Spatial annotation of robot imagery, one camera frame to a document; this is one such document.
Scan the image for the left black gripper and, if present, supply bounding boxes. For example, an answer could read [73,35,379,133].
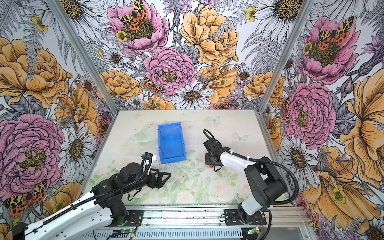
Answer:
[123,167,171,193]

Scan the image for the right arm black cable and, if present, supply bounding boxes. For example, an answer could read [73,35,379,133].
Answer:
[202,129,300,205]

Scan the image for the aluminium front rail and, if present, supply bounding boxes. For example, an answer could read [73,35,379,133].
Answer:
[53,205,313,230]

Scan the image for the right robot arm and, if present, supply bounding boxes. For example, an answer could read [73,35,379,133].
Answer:
[204,140,292,224]

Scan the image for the right aluminium corner post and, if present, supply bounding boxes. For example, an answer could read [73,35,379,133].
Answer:
[258,0,315,115]

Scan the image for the white slotted cable duct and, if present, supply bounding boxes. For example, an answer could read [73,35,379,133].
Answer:
[78,228,243,240]

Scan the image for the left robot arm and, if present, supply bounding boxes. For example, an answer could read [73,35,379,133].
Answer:
[12,153,172,240]

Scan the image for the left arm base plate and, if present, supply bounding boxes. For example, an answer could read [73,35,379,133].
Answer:
[117,210,144,227]

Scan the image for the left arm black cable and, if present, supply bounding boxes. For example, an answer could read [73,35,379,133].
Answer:
[20,152,154,238]

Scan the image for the blue plastic bin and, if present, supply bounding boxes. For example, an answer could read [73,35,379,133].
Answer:
[158,123,187,164]

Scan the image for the aluminium corner post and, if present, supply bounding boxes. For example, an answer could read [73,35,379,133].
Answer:
[258,0,315,115]
[47,1,119,117]

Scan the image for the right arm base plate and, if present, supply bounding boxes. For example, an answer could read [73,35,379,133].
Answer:
[224,209,267,226]

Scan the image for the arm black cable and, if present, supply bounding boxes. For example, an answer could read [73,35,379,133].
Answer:
[202,129,300,205]
[20,152,154,238]

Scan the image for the left aluminium corner post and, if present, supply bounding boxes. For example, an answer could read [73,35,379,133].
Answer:
[47,1,119,117]

